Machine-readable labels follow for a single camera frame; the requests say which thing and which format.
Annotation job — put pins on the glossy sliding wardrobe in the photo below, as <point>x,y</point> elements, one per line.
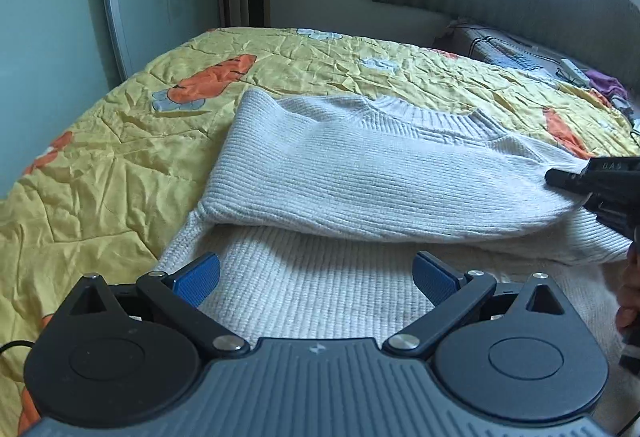
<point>60,42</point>

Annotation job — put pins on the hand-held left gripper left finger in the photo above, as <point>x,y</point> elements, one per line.
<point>200,279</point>

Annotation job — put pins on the white knit sweater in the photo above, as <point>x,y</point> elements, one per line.
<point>350,177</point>

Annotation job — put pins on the white remote control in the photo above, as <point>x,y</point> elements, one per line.
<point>575,72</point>

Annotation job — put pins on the black eyeglasses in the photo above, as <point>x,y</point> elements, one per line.
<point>564,76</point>

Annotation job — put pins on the purple cloth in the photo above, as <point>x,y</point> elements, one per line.
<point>605,82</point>

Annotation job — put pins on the yellow carrot print blanket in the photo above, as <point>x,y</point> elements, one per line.
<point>125,157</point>

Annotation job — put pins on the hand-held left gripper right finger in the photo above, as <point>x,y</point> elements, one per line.
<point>435,279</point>

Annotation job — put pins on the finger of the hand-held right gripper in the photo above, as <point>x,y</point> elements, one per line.
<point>567,179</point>
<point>612,214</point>

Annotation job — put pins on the person's right hand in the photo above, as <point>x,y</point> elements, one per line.
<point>631,297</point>

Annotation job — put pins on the patterned grey pillow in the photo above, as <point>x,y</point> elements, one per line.
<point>505,49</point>

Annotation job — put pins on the small grey cloth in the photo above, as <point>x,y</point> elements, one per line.
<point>621,103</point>

